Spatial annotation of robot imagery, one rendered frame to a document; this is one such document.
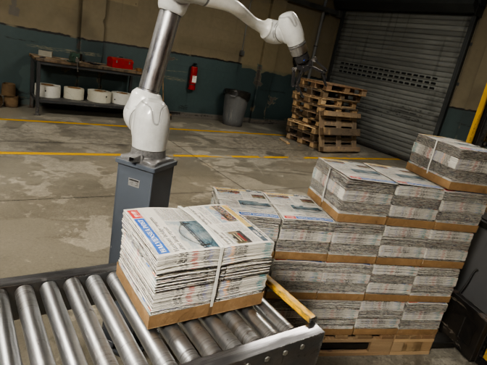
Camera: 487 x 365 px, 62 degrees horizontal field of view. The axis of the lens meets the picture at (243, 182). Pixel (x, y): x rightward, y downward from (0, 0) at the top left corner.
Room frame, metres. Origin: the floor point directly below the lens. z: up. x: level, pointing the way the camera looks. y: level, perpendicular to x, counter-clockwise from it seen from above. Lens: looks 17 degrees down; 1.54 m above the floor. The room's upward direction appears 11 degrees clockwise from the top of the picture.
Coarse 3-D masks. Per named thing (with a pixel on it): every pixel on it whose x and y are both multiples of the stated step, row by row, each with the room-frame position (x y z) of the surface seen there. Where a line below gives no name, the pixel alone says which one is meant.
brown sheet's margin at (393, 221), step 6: (390, 222) 2.01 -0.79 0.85; (396, 222) 2.02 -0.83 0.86; (402, 222) 2.03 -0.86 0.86; (408, 222) 2.04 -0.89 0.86; (414, 222) 2.05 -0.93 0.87; (420, 222) 2.07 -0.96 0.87; (426, 222) 2.08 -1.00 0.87; (432, 222) 2.09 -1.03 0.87; (426, 228) 2.08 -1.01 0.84; (432, 228) 2.09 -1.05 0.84
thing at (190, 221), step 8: (184, 208) 1.24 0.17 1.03; (184, 216) 1.18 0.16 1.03; (192, 224) 1.13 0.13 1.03; (200, 224) 1.14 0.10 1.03; (200, 232) 1.08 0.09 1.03; (208, 232) 1.09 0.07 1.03; (216, 232) 1.10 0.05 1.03; (208, 240) 1.04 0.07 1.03; (224, 240) 1.06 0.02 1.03; (216, 248) 1.00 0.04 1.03; (224, 248) 1.02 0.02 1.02; (216, 256) 1.01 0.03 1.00; (224, 256) 1.02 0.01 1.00; (216, 264) 1.01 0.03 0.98; (224, 264) 1.02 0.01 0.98; (208, 272) 1.00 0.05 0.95; (216, 272) 1.02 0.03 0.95; (224, 272) 1.03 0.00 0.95; (208, 280) 1.00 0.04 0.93; (224, 280) 1.03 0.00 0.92; (208, 288) 1.01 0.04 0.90; (208, 296) 1.02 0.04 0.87; (216, 296) 1.03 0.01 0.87
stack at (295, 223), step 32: (224, 192) 2.05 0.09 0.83; (256, 192) 2.15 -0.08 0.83; (256, 224) 1.81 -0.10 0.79; (288, 224) 1.86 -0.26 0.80; (320, 224) 1.90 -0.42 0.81; (352, 224) 1.96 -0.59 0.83; (384, 256) 2.03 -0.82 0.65; (416, 256) 2.08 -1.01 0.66; (288, 288) 1.88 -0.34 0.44; (320, 288) 1.93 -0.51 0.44; (352, 288) 1.99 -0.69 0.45; (384, 288) 2.04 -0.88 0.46; (288, 320) 1.89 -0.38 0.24; (320, 320) 1.95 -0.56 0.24; (352, 320) 2.01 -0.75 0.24; (384, 320) 2.06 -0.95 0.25; (320, 352) 1.97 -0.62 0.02; (352, 352) 2.02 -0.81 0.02; (384, 352) 2.08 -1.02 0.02
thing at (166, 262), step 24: (144, 216) 1.11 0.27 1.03; (168, 216) 1.15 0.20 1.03; (144, 240) 0.98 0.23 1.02; (168, 240) 0.99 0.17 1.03; (192, 240) 1.02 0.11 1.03; (120, 264) 1.12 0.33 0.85; (144, 264) 0.98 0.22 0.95; (168, 264) 0.92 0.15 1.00; (192, 264) 0.96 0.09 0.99; (144, 288) 0.96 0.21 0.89; (168, 288) 0.93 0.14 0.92; (192, 288) 0.98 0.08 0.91
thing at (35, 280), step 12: (108, 264) 1.19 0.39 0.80; (24, 276) 1.04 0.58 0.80; (36, 276) 1.05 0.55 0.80; (48, 276) 1.06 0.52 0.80; (60, 276) 1.08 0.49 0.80; (72, 276) 1.09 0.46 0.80; (84, 276) 1.10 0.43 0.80; (0, 288) 0.97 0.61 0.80; (12, 288) 0.99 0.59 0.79; (36, 288) 1.02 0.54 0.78; (60, 288) 1.06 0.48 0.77; (84, 288) 1.11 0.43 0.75; (108, 288) 1.15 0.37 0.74; (12, 300) 0.99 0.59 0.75; (12, 312) 0.99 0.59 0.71
